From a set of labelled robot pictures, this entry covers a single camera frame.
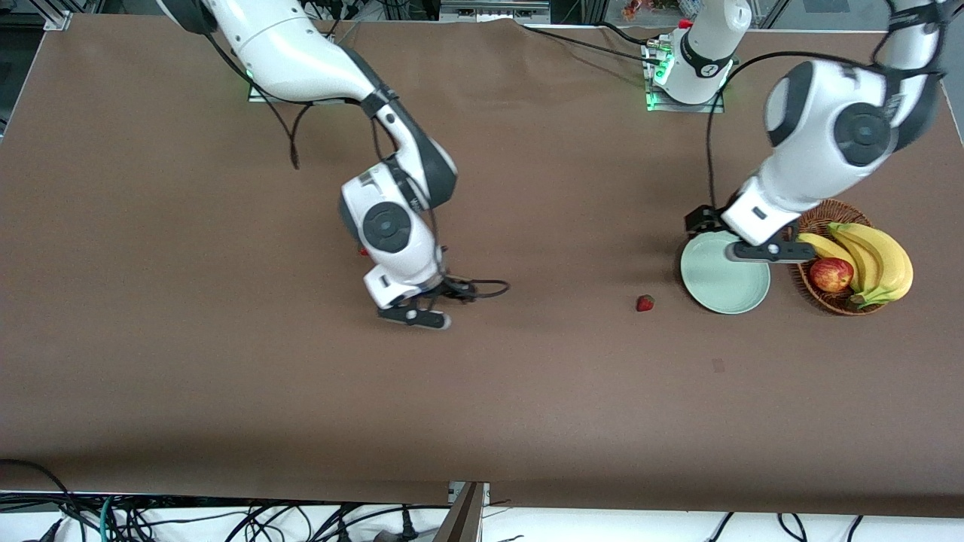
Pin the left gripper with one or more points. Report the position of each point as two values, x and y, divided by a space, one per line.
703 220

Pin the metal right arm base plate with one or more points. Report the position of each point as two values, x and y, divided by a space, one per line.
256 94

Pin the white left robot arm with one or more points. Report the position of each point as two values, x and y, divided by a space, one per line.
828 113

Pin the brown wicker basket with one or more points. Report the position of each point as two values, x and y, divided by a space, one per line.
843 214

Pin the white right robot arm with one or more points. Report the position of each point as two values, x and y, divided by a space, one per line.
301 53

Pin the brown table cover sheet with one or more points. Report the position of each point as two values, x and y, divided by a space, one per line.
527 391

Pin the pale green round plate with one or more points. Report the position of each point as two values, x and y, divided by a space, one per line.
715 290

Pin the medium yellow banana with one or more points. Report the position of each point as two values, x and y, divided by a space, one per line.
866 260

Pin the aluminium corner bracket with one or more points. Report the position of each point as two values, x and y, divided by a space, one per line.
59 21

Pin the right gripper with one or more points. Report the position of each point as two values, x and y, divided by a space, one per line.
454 289

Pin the small yellow banana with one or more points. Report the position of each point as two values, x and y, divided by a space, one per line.
828 248

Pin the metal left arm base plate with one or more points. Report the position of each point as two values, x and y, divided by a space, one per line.
708 108

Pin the aluminium frame post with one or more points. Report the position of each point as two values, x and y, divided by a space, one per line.
463 519

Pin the red apple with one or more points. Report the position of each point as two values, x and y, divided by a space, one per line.
831 275

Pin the yellow banana bunch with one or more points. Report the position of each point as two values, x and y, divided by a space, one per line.
896 263

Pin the orange background object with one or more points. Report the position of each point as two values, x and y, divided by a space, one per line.
639 9

